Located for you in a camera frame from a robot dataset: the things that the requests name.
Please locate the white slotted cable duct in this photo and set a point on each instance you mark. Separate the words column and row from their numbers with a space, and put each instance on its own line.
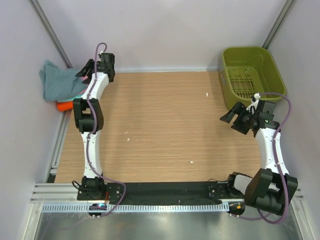
column 102, row 208

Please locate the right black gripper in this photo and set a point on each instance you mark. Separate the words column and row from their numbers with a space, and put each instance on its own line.
column 237, row 125

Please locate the front aluminium rail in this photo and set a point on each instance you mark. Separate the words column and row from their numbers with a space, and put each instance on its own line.
column 63, row 192

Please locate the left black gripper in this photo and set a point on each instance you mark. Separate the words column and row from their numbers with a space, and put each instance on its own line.
column 87, row 71

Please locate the left corner aluminium post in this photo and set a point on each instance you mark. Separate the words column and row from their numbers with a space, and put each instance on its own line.
column 50, row 31

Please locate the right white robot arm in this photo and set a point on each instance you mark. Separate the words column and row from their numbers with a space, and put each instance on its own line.
column 272, row 187

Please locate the grey-blue t-shirt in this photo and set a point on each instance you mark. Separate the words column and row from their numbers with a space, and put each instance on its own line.
column 60, row 84

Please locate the turquoise folded t-shirt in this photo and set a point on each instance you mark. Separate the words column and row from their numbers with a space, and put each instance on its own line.
column 72, row 98

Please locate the aluminium rail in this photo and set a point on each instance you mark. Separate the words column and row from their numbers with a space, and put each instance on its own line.
column 63, row 192
column 58, row 147

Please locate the green plastic basket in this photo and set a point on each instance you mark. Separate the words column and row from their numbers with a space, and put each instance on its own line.
column 245, row 71

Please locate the right corner aluminium post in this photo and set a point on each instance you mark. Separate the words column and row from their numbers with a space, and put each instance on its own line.
column 283, row 14

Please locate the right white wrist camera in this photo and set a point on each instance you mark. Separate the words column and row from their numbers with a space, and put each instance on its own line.
column 255, row 98

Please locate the orange folded t-shirt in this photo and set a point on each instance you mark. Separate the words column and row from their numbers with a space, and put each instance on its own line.
column 64, row 106

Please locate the pink folded t-shirt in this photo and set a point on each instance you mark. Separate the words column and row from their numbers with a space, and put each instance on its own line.
column 84, row 79

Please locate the corner aluminium post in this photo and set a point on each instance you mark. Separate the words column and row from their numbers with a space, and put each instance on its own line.
column 50, row 31
column 283, row 14

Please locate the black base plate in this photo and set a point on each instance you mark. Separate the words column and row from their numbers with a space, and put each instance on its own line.
column 197, row 193

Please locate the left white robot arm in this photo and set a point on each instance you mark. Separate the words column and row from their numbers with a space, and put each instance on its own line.
column 89, row 120

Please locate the left aluminium rail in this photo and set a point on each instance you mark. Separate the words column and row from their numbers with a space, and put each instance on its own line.
column 58, row 147

